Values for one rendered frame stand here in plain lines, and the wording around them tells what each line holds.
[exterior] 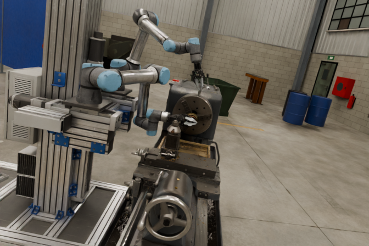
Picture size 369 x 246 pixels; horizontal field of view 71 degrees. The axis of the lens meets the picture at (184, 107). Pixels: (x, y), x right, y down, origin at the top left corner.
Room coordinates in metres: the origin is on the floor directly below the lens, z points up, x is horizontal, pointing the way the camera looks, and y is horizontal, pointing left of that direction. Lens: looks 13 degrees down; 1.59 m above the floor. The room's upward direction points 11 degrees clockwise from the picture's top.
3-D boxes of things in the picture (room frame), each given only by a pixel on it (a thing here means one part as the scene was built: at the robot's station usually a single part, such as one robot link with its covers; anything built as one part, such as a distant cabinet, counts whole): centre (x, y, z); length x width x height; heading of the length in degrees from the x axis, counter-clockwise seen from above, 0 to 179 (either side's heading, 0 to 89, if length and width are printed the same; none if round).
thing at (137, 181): (1.22, 0.17, 0.84); 0.04 x 0.04 x 0.10; 87
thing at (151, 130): (1.81, 0.21, 0.98); 0.11 x 0.08 x 0.11; 53
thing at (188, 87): (2.41, -0.07, 1.06); 0.59 x 0.48 x 0.39; 177
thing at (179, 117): (1.78, 0.04, 1.08); 0.12 x 0.09 x 0.08; 87
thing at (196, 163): (1.39, -0.03, 0.95); 0.43 x 0.17 x 0.05; 87
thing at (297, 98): (7.75, -3.31, 0.44); 0.59 x 0.59 x 0.88
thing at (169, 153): (1.42, 0.03, 0.99); 0.20 x 0.10 x 0.05; 177
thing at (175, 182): (0.81, -0.02, 1.01); 0.30 x 0.20 x 0.29; 177
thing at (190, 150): (1.72, -0.06, 0.89); 0.36 x 0.30 x 0.04; 87
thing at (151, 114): (1.80, 0.20, 1.07); 0.11 x 0.08 x 0.09; 87
